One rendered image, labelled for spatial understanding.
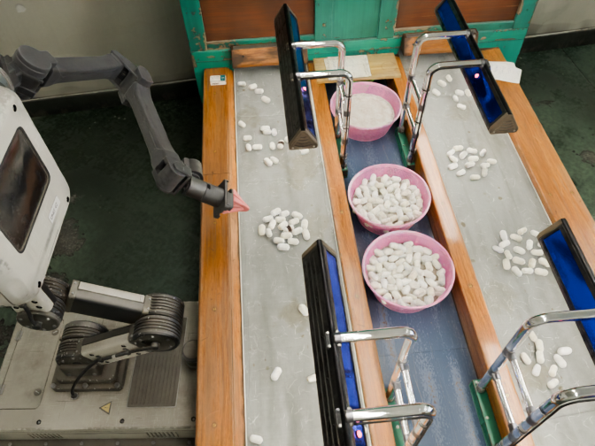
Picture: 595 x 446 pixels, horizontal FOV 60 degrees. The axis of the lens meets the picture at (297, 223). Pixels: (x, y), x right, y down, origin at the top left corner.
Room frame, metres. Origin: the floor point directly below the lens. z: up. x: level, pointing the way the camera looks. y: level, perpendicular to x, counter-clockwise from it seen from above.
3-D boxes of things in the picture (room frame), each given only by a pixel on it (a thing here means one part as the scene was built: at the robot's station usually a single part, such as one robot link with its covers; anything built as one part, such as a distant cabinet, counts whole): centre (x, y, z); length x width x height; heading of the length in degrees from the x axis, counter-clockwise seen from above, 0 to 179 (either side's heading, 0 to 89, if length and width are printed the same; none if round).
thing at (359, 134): (1.51, -0.27, 0.72); 0.27 x 0.27 x 0.10
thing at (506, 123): (1.36, -0.56, 1.08); 0.62 x 0.08 x 0.07; 4
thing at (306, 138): (1.33, 0.00, 1.08); 0.62 x 0.08 x 0.07; 4
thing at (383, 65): (1.73, -0.25, 0.77); 0.33 x 0.15 x 0.01; 94
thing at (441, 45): (1.81, -0.59, 0.83); 0.30 x 0.06 x 0.07; 94
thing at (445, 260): (0.80, -0.32, 0.72); 0.27 x 0.27 x 0.10
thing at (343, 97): (1.33, -0.08, 0.90); 0.20 x 0.19 x 0.45; 4
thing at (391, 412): (0.36, -0.15, 0.90); 0.20 x 0.19 x 0.45; 4
